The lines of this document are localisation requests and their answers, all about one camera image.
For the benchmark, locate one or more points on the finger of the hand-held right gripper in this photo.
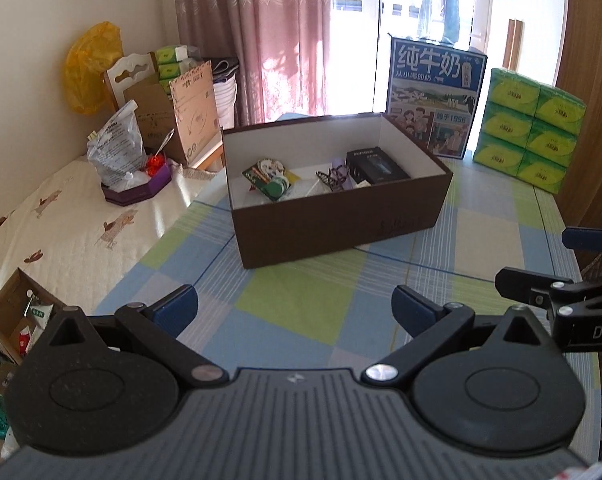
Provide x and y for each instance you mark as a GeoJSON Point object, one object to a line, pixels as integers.
{"type": "Point", "coordinates": [588, 239]}
{"type": "Point", "coordinates": [526, 282]}

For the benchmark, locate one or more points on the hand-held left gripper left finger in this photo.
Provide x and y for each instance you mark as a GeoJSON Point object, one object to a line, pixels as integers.
{"type": "Point", "coordinates": [173, 307]}

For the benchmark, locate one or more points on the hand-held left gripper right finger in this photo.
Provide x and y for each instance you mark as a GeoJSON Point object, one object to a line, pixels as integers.
{"type": "Point", "coordinates": [413, 307]}

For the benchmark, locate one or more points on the brown cardboard box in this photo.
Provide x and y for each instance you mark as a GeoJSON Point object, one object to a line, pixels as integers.
{"type": "Point", "coordinates": [331, 230]}

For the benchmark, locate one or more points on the black shaver box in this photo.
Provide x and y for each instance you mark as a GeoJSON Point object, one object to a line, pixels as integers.
{"type": "Point", "coordinates": [376, 165]}

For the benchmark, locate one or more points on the brown hair claw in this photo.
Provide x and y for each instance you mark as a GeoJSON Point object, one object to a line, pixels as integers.
{"type": "Point", "coordinates": [331, 180]}

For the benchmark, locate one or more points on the green round item packet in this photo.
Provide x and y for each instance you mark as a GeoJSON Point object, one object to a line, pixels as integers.
{"type": "Point", "coordinates": [273, 187]}

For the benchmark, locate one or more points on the purple tube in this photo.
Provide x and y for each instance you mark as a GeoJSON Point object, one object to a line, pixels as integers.
{"type": "Point", "coordinates": [338, 162]}

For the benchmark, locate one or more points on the yellow snack packet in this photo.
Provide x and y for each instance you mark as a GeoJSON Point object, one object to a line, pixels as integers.
{"type": "Point", "coordinates": [292, 176]}

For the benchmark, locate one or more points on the stack of green tissue packs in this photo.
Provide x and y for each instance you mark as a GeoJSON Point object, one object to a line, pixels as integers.
{"type": "Point", "coordinates": [531, 130]}

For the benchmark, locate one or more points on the purple hexagonal tray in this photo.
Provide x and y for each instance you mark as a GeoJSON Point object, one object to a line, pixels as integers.
{"type": "Point", "coordinates": [136, 190]}

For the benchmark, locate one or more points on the red toy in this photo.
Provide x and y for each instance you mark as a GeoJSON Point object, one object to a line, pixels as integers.
{"type": "Point", "coordinates": [156, 164]}

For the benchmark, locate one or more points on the wooden wardrobe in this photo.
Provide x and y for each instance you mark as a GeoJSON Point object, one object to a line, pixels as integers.
{"type": "Point", "coordinates": [596, 85]}

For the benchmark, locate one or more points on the small open cardboard box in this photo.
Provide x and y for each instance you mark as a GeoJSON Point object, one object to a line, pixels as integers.
{"type": "Point", "coordinates": [6, 310]}

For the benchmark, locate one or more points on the clear plastic bag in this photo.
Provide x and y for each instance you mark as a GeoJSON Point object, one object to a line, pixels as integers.
{"type": "Point", "coordinates": [116, 150]}

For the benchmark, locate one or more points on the brown cardboard carton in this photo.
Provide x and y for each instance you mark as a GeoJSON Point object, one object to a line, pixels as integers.
{"type": "Point", "coordinates": [153, 115]}

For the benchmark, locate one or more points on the stack of white buckets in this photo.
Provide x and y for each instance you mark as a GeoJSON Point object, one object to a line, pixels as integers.
{"type": "Point", "coordinates": [226, 95]}

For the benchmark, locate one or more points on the blue printed milk carton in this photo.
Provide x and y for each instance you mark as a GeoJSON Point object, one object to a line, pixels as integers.
{"type": "Point", "coordinates": [431, 85]}

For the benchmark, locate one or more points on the stacked green tissue boxes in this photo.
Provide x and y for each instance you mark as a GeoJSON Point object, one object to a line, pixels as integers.
{"type": "Point", "coordinates": [168, 62]}

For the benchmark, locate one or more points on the yellow plastic bag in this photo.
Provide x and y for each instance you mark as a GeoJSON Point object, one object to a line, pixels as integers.
{"type": "Point", "coordinates": [91, 70]}

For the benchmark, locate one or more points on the hanging clothes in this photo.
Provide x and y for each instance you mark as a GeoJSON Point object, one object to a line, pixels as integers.
{"type": "Point", "coordinates": [446, 0]}

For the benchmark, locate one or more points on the pink curtain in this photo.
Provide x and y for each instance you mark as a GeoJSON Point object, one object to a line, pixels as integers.
{"type": "Point", "coordinates": [281, 35]}

